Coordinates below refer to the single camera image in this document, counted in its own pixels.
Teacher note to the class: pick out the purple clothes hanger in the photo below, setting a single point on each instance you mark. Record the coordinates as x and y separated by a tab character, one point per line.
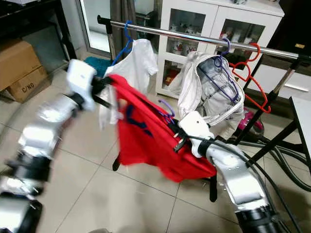
167	109
223	80

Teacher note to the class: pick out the red printed t-shirt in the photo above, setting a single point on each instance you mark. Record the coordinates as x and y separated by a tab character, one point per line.
150	141

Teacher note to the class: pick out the cream white jacket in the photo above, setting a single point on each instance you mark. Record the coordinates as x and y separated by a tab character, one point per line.
189	92

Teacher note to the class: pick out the white shirt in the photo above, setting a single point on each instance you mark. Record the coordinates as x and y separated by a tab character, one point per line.
141	63

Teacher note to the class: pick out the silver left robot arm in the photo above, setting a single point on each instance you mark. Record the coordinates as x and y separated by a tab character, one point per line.
39	141

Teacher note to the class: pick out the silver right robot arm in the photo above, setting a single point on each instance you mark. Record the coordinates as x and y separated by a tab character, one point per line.
238	179

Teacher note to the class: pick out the blue clothes hanger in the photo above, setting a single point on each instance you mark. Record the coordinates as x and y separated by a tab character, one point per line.
121	54

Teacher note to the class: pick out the red clothes hanger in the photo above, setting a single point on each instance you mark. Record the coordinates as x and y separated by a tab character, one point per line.
265	108

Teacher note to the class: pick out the teal floor mat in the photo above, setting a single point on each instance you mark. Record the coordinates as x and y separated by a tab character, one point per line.
95	63

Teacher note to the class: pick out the small printed cardboard box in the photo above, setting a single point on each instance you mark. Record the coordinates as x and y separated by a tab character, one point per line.
31	87

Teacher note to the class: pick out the white framed glass door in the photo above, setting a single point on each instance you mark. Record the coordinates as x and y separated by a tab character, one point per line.
95	19

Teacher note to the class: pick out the pink vacuum cleaner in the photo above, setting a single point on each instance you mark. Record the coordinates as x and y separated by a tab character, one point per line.
252	124

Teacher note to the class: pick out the grey curtain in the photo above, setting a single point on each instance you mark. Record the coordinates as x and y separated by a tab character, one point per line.
121	9

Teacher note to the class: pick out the large plain cardboard box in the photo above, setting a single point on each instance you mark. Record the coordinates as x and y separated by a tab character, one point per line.
19	58

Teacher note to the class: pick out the black desk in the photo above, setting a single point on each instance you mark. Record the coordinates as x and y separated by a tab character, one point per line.
29	14

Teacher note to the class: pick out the white glass door cabinet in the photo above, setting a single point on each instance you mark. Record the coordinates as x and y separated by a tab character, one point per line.
211	24

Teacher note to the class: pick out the white low drawer unit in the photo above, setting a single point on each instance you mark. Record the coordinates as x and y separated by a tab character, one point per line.
291	80

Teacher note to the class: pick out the large black speaker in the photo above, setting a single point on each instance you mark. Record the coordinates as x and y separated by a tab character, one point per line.
296	24

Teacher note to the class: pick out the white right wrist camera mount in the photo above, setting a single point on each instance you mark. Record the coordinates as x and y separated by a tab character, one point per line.
197	128

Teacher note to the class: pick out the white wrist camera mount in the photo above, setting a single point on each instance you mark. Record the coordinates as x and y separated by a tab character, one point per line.
82	80
197	128

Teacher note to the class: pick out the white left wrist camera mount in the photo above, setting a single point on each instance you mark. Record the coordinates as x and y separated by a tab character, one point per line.
82	80

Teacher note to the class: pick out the black clothes rack silver rail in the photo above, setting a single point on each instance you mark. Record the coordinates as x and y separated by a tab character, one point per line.
175	34

